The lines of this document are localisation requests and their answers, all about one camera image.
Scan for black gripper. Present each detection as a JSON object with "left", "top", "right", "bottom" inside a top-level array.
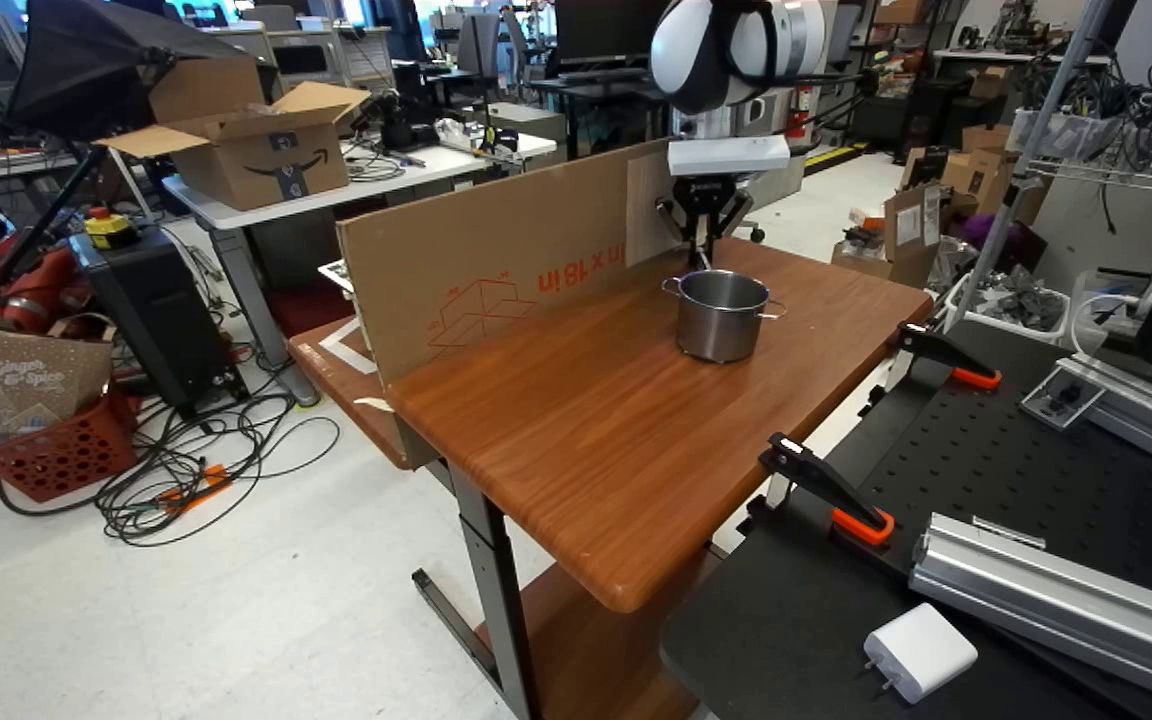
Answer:
[{"left": 668, "top": 170, "right": 758, "bottom": 266}]

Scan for black and white marker pen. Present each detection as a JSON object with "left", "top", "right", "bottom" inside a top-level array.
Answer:
[{"left": 688, "top": 219, "right": 718, "bottom": 279}]

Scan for silver metal pot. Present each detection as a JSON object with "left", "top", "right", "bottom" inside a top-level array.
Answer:
[{"left": 659, "top": 263, "right": 786, "bottom": 369}]

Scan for brown cardboard panel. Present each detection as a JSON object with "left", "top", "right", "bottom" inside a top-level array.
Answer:
[{"left": 331, "top": 137, "right": 728, "bottom": 393}]

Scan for black orange bar clamp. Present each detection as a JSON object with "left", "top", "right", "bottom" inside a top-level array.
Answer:
[
  {"left": 896, "top": 318, "right": 1007, "bottom": 399},
  {"left": 758, "top": 430, "right": 900, "bottom": 555}
]

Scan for grey metal stand pole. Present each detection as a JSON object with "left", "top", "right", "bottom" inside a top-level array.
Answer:
[{"left": 942, "top": 0, "right": 1121, "bottom": 340}]

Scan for white grey work table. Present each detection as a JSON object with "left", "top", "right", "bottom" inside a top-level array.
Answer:
[{"left": 156, "top": 137, "right": 503, "bottom": 380}]

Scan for white paper strip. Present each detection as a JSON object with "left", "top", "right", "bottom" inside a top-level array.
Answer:
[{"left": 312, "top": 325, "right": 383, "bottom": 380}]

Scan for black perforated base board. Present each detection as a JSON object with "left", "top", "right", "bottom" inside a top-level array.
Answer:
[{"left": 659, "top": 315, "right": 1152, "bottom": 720}]

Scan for open Amazon cardboard box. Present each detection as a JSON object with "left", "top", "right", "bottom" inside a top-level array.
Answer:
[{"left": 91, "top": 55, "right": 376, "bottom": 216}]

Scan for slim aluminium extrusion bar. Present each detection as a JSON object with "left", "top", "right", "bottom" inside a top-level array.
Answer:
[{"left": 1053, "top": 347, "right": 1152, "bottom": 490}]

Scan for white power adapter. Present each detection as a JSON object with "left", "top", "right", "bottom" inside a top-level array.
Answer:
[{"left": 860, "top": 601, "right": 986, "bottom": 707}]

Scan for wide aluminium extrusion bar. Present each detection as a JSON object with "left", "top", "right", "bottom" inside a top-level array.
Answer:
[{"left": 905, "top": 507, "right": 1152, "bottom": 720}]

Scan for black cabinet with emergency stop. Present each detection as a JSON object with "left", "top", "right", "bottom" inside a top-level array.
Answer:
[{"left": 65, "top": 204, "right": 243, "bottom": 413}]

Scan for black photo umbrella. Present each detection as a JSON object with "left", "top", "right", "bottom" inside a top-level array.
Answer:
[{"left": 3, "top": 0, "right": 249, "bottom": 142}]

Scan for red plastic basket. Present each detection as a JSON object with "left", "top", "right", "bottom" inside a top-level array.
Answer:
[{"left": 0, "top": 389, "right": 146, "bottom": 507}]

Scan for brown paper bag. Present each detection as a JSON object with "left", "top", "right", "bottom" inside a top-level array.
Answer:
[{"left": 0, "top": 315, "right": 119, "bottom": 458}]

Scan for metal bracket on slim extrusion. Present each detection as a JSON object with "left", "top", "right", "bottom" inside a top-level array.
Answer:
[{"left": 1016, "top": 365, "right": 1115, "bottom": 435}]

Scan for black floor cables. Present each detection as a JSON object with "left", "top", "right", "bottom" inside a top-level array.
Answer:
[{"left": 0, "top": 380, "right": 348, "bottom": 551}]

